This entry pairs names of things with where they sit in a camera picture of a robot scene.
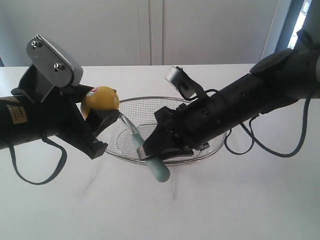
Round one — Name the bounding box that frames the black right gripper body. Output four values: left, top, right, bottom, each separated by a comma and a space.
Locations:
154, 93, 230, 150

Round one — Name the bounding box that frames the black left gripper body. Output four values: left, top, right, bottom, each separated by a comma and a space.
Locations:
9, 67, 108, 159

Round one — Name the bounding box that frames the teal handled peeler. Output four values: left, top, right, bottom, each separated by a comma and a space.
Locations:
119, 113, 171, 183

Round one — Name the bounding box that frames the yellow lemon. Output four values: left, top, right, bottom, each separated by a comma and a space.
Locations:
80, 86, 120, 119

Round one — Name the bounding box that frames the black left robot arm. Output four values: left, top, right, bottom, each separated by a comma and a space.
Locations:
0, 65, 120, 159

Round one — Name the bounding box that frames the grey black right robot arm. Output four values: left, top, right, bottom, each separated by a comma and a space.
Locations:
137, 29, 320, 160

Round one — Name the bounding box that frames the oval wire mesh basket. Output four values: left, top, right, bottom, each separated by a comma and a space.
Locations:
97, 96, 227, 166

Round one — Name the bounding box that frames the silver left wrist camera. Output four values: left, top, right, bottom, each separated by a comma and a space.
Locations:
26, 34, 83, 102

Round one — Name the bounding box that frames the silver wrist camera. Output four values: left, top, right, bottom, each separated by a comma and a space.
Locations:
164, 66, 206, 101
26, 34, 83, 102

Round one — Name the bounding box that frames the grey left arm cable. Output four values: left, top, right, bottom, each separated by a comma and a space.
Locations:
8, 129, 68, 186

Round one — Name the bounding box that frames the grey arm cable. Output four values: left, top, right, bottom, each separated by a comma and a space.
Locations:
8, 129, 68, 186
223, 87, 320, 157

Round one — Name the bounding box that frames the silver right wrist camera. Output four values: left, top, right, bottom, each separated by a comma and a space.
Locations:
164, 66, 206, 101

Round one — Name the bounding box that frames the grey right arm cable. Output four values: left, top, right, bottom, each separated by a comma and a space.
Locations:
223, 87, 320, 157

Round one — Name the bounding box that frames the dark window frame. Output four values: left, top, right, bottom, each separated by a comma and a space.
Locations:
272, 0, 320, 53

